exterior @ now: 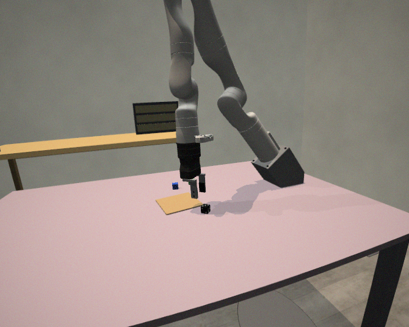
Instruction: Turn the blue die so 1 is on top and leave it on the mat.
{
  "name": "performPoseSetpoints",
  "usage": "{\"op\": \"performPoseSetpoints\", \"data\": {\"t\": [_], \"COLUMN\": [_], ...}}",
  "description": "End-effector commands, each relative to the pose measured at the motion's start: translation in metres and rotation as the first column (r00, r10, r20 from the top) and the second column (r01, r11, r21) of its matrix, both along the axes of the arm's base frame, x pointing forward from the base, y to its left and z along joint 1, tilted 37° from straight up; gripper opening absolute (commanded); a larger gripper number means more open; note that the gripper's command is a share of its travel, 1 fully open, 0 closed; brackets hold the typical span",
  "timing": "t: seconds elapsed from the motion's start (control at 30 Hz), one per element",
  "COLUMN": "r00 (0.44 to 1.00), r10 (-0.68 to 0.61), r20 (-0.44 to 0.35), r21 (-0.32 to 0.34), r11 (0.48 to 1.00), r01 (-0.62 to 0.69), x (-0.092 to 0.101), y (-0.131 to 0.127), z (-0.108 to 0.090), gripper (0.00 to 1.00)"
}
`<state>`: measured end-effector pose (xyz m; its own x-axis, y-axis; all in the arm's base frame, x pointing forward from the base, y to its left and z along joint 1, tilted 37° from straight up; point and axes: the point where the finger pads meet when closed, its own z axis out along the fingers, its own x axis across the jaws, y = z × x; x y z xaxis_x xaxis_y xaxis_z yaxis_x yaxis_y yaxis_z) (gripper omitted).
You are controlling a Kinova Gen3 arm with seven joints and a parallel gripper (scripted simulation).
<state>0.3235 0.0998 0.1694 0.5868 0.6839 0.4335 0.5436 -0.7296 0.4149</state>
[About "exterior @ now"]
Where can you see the tan flat mat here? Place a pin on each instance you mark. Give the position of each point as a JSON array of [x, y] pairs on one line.
[[178, 203]]

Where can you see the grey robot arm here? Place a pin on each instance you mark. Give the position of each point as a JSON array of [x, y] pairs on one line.
[[214, 52]]

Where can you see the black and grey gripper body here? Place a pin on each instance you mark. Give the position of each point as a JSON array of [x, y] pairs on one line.
[[188, 147]]

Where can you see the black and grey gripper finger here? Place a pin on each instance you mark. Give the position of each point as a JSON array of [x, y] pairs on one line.
[[193, 187], [202, 185]]

